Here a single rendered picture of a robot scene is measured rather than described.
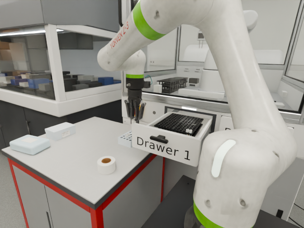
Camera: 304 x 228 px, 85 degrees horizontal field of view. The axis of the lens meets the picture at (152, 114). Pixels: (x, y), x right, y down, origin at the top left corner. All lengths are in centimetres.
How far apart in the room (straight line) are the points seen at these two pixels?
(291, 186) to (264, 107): 64
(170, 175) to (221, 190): 84
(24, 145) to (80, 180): 36
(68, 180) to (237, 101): 62
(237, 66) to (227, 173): 28
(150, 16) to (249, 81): 29
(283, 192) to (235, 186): 75
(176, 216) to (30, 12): 127
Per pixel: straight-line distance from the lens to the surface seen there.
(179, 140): 63
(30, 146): 93
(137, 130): 70
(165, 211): 51
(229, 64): 50
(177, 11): 44
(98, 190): 65
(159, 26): 48
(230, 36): 52
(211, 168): 34
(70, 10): 134
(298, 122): 93
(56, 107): 126
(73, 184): 70
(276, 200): 111
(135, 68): 82
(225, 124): 91
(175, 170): 114
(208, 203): 39
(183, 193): 57
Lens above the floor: 119
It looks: 18 degrees down
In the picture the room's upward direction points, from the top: 2 degrees clockwise
